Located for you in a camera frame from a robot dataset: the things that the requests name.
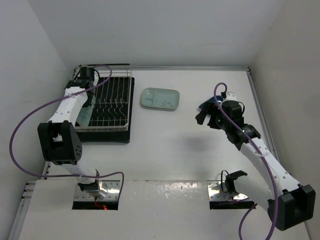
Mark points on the light green plate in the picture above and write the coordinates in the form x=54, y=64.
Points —
x=85, y=114
x=160, y=98

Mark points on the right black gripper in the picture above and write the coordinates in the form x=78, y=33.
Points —
x=210, y=109

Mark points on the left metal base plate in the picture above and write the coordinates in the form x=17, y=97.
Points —
x=102, y=190

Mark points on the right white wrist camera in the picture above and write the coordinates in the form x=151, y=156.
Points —
x=230, y=96

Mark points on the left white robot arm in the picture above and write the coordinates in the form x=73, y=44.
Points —
x=60, y=143

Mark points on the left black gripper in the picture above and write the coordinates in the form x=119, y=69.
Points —
x=87, y=103

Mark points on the white wire dish rack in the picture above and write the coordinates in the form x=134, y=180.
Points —
x=112, y=109

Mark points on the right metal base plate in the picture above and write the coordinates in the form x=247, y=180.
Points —
x=215, y=193

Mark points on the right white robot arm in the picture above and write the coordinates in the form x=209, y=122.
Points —
x=293, y=202

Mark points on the metal base plate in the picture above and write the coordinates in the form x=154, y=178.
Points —
x=102, y=190
x=215, y=193

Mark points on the dark blue leaf dish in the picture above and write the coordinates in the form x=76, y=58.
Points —
x=211, y=100

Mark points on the black drainer tray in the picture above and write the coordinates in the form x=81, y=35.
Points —
x=113, y=136

